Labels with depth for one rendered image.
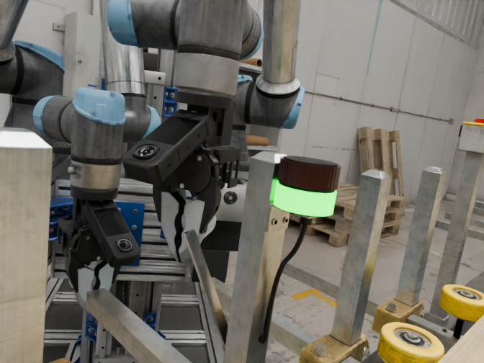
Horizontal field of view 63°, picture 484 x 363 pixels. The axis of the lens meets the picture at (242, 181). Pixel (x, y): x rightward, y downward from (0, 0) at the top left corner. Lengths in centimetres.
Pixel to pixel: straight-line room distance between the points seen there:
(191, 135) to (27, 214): 21
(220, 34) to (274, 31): 51
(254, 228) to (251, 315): 10
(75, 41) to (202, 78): 239
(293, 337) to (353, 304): 12
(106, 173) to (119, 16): 23
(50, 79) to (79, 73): 171
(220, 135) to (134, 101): 31
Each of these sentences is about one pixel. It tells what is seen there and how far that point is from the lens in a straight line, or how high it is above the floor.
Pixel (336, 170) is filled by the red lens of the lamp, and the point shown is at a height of 113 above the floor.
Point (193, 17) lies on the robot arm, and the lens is 47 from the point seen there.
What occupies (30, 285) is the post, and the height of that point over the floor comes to 105.
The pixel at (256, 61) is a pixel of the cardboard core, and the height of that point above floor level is 160.
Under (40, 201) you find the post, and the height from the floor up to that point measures 111.
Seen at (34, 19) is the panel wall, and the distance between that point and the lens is 301.
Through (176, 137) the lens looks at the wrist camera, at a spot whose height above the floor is 114.
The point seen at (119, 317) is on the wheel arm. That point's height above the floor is 86.
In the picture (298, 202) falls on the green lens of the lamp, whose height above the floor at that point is 110.
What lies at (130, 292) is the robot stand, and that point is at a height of 58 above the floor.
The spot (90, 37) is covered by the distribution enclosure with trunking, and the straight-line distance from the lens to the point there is 286.
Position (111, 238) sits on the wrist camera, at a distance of 62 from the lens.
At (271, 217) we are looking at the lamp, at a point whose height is 107.
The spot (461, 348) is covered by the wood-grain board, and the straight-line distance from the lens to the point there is 65.
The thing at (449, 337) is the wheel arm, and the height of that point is 82.
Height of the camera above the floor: 118
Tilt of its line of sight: 10 degrees down
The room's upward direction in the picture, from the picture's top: 8 degrees clockwise
